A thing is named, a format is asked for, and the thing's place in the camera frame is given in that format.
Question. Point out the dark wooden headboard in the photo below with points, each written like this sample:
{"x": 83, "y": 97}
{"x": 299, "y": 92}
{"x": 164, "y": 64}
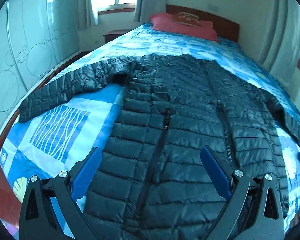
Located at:
{"x": 225, "y": 28}

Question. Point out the right window curtain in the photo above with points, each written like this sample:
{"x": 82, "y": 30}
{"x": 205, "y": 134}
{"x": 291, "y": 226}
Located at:
{"x": 280, "y": 49}

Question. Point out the dark wooden nightstand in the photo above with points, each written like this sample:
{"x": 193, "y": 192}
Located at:
{"x": 112, "y": 35}

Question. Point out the red pillow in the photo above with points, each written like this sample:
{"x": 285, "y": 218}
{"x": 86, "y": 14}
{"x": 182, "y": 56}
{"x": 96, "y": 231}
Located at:
{"x": 165, "y": 22}

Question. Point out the window curtain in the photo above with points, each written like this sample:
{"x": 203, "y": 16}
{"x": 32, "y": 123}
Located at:
{"x": 150, "y": 0}
{"x": 280, "y": 49}

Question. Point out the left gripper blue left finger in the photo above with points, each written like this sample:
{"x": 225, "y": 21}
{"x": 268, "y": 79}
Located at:
{"x": 83, "y": 172}

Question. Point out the brown embroidered cushion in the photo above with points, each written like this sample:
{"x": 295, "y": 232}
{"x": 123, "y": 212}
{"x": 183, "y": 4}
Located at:
{"x": 186, "y": 18}

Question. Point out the far left sheer curtain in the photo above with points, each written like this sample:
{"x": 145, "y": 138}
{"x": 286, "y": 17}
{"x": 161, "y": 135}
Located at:
{"x": 86, "y": 13}

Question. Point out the white wardrobe with circles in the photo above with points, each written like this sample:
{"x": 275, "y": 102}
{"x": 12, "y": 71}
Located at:
{"x": 35, "y": 37}

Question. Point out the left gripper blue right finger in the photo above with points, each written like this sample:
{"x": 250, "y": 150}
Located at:
{"x": 219, "y": 172}

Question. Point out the black puffer jacket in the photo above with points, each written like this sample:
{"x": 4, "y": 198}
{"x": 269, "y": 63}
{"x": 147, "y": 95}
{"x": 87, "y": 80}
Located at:
{"x": 151, "y": 183}

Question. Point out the left window curtain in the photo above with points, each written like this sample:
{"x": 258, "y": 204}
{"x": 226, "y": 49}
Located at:
{"x": 150, "y": 0}

